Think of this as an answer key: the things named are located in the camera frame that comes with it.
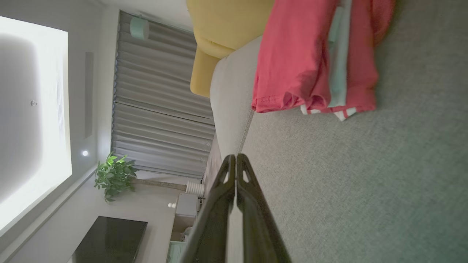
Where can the grey fabric sofa seat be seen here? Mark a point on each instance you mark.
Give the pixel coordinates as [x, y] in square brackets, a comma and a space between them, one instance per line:
[365, 182]

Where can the red shorts with white trim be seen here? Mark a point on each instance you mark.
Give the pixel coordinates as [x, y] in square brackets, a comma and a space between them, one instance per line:
[365, 73]

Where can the grey pleated curtain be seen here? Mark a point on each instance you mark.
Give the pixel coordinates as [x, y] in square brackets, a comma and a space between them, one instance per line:
[161, 109]

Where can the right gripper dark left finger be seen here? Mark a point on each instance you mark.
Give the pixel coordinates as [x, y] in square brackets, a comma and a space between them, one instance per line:
[210, 233]

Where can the grey sofa back cushion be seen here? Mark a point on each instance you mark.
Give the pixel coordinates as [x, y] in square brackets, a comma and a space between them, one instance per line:
[230, 102]

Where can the green leafy house plant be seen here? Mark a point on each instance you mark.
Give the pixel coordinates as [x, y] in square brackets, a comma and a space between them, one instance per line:
[113, 177]

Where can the red Bulls 23 jersey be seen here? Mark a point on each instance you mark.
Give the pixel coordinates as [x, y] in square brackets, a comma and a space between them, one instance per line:
[292, 54]

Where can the light grey low cabinet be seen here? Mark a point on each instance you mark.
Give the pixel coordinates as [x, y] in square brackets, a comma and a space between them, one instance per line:
[186, 208]

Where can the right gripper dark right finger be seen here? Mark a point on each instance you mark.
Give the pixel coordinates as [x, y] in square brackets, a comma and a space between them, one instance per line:
[259, 233]

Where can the black flat television screen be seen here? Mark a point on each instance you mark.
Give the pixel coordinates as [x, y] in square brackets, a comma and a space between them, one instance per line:
[109, 241]

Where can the long ceiling vent slot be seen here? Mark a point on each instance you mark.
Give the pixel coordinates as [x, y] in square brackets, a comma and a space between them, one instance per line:
[89, 95]

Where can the large bright ceiling light panel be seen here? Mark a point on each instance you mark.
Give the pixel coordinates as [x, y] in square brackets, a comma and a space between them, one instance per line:
[36, 128]

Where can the mint green cylinder lamp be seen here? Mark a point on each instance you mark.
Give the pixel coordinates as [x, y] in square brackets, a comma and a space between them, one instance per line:
[139, 28]

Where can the yellow pillow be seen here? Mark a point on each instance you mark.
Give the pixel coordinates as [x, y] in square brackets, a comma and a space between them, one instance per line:
[226, 25]

